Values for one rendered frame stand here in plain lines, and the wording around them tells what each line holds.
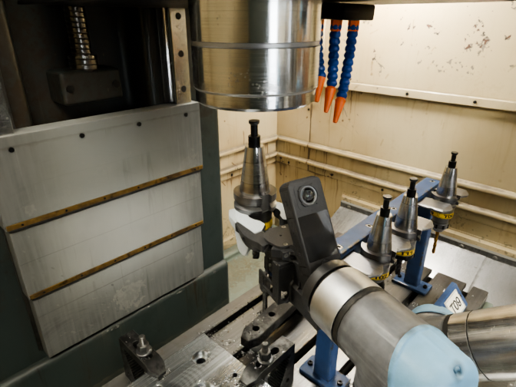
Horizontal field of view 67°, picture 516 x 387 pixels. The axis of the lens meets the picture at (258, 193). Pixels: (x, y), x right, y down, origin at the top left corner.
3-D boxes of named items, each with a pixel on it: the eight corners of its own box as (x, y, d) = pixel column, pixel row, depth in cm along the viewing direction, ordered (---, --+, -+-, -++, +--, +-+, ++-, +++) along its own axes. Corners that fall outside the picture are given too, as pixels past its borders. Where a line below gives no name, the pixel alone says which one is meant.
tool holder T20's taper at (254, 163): (259, 182, 59) (259, 139, 57) (276, 191, 56) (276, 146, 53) (233, 188, 57) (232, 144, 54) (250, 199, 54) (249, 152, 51)
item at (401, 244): (415, 244, 75) (415, 241, 74) (402, 256, 71) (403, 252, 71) (381, 232, 79) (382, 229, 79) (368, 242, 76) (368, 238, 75)
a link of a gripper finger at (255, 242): (226, 235, 53) (272, 262, 47) (226, 225, 52) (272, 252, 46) (253, 223, 56) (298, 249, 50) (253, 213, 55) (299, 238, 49)
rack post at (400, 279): (431, 287, 112) (453, 193, 100) (425, 296, 108) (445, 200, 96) (398, 273, 118) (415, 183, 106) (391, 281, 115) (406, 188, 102)
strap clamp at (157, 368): (173, 403, 78) (167, 347, 72) (160, 415, 76) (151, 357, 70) (138, 366, 86) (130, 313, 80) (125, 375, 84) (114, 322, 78)
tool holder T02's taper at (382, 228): (375, 238, 74) (380, 206, 71) (396, 247, 71) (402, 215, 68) (361, 246, 71) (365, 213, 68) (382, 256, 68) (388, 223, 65)
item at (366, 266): (388, 269, 68) (388, 265, 67) (373, 282, 64) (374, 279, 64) (352, 253, 72) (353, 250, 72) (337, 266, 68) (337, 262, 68)
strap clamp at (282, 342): (293, 382, 83) (296, 327, 77) (249, 424, 74) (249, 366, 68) (281, 372, 85) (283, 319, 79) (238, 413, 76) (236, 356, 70)
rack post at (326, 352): (351, 382, 83) (367, 265, 71) (336, 398, 79) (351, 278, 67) (312, 356, 89) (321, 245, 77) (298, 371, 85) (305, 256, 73)
